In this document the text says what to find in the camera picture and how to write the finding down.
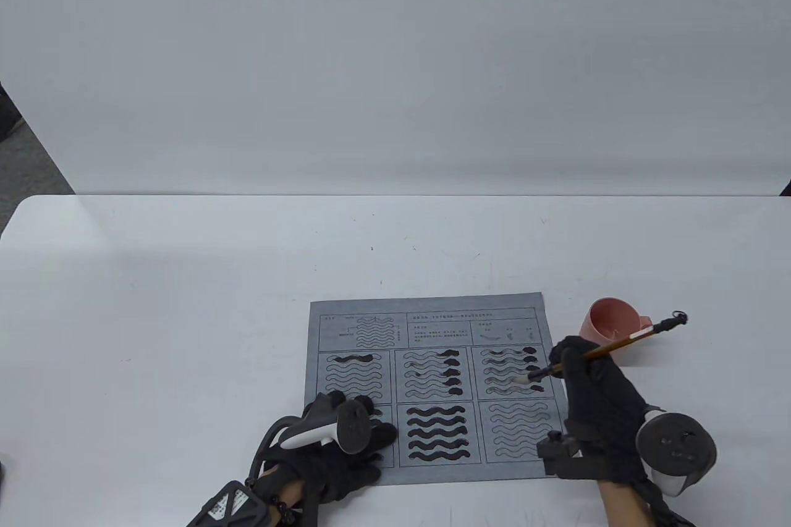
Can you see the person's left hand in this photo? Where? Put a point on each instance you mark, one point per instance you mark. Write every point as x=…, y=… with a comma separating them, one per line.
x=340, y=471

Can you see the grey water writing practice cloth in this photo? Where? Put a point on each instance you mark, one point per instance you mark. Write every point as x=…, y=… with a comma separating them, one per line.
x=364, y=308

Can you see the person's left forearm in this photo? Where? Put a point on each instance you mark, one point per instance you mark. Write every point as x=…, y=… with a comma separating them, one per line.
x=287, y=493

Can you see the person's right forearm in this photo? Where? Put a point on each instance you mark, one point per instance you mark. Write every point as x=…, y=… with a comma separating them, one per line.
x=624, y=505

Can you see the brown Chinese brush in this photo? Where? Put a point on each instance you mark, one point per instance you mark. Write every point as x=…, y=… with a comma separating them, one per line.
x=630, y=338

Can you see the person's right hand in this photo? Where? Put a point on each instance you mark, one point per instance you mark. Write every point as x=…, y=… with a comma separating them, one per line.
x=602, y=409

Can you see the grey and white controller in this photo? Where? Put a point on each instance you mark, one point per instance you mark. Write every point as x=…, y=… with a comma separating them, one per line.
x=676, y=446
x=352, y=428

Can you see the white backdrop board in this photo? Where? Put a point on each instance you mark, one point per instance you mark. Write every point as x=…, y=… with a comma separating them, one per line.
x=395, y=57

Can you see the pink cup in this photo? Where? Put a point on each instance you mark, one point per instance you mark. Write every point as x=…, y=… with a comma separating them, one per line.
x=609, y=317

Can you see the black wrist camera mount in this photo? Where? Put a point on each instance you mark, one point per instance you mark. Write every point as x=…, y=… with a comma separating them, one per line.
x=571, y=459
x=228, y=505

